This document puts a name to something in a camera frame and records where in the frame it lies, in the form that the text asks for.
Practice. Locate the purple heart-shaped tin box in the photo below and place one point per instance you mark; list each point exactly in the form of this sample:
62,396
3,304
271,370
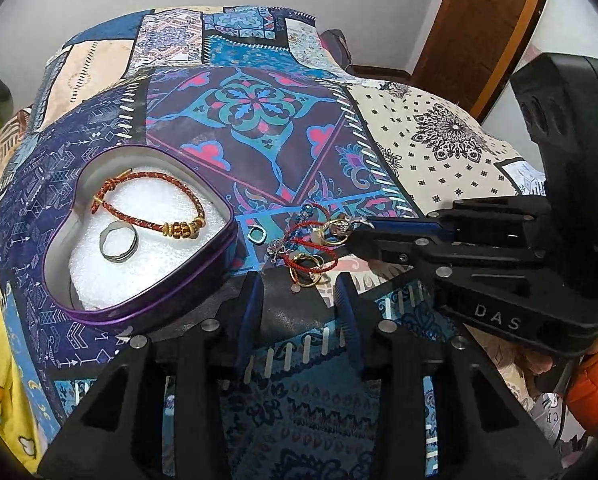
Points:
179,296

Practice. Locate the purple pillow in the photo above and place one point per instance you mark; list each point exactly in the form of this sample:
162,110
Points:
338,50

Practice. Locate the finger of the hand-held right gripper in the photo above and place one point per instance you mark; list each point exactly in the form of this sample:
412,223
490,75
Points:
384,247
404,226

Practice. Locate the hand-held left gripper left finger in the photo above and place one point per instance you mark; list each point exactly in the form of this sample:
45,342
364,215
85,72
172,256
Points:
249,310

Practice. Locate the brown wooden door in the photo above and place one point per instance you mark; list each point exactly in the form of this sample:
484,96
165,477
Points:
479,20

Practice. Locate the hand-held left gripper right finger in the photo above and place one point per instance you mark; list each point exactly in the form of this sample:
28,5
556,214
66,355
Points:
349,310

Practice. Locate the white foam liner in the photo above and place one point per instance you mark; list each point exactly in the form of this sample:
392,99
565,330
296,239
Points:
169,260

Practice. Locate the patchwork printed blanket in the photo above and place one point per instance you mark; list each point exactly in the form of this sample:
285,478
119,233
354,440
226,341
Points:
259,110

